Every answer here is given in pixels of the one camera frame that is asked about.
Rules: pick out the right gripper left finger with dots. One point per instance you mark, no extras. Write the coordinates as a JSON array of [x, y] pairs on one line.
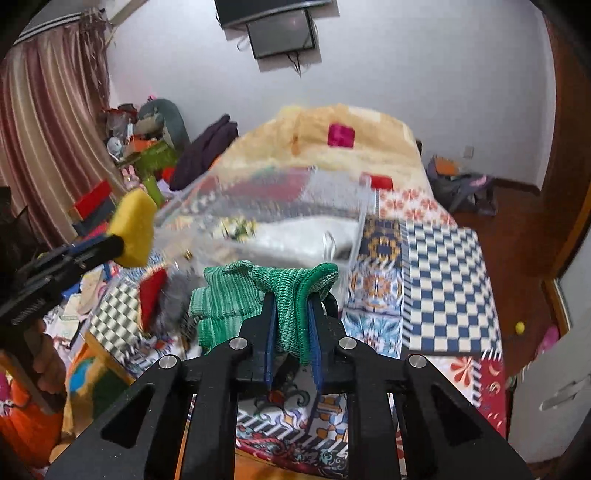
[[178, 419]]

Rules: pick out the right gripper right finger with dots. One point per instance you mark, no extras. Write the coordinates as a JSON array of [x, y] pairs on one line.
[[405, 418]]

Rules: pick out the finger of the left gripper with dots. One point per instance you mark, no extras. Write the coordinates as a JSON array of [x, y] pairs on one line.
[[75, 258], [30, 298]]

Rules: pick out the yellow green sponge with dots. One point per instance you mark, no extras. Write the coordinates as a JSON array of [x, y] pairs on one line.
[[132, 222]]

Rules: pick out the grey speckled knit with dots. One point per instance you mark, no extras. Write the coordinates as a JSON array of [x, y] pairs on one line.
[[173, 305]]

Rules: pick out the floral silk scarf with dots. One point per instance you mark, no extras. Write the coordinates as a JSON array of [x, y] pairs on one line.
[[237, 228]]

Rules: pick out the clear plastic storage box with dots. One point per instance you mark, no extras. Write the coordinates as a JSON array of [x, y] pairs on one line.
[[277, 217]]

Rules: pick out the white drawstring cloth bag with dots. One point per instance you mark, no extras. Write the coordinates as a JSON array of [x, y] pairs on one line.
[[319, 237]]

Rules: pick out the orange sleeve forearm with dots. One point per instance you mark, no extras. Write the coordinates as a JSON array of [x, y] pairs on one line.
[[28, 435]]

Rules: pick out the left hand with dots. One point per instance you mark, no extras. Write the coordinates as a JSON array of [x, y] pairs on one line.
[[48, 364]]

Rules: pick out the red box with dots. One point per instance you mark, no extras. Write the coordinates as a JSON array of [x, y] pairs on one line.
[[89, 202]]

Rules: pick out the pink rabbit plush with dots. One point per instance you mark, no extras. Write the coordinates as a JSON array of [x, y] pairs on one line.
[[130, 179]]

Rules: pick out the green gift bag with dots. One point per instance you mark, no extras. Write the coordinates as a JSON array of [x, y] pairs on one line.
[[152, 159]]

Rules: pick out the dark purple garment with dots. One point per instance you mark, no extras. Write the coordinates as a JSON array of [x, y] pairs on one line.
[[199, 156]]

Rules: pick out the striped brown curtain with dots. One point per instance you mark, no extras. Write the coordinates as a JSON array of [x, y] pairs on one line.
[[54, 91]]

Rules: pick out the patchwork patterned bed sheet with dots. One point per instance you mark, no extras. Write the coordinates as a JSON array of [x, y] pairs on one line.
[[419, 284]]

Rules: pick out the green dinosaur plush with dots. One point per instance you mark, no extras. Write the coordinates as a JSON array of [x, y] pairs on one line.
[[161, 117]]

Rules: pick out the white wardrobe sliding door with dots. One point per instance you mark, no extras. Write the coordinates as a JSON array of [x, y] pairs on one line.
[[552, 397]]

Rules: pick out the purple grey backpack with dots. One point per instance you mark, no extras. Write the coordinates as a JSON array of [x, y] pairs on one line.
[[459, 190]]

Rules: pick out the white air conditioner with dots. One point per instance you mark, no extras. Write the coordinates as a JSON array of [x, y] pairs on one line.
[[118, 11]]

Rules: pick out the cream plush blanket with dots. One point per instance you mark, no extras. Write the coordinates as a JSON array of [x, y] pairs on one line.
[[337, 137]]

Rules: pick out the brown wooden door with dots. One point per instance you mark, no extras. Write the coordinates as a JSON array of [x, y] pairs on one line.
[[565, 195]]

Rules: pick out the large black wall television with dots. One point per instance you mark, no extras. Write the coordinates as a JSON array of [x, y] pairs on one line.
[[234, 12]]

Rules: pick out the wall power socket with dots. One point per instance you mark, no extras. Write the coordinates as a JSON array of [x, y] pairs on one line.
[[469, 152]]

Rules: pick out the small black wall monitor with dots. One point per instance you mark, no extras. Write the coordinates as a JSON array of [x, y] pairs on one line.
[[282, 33]]

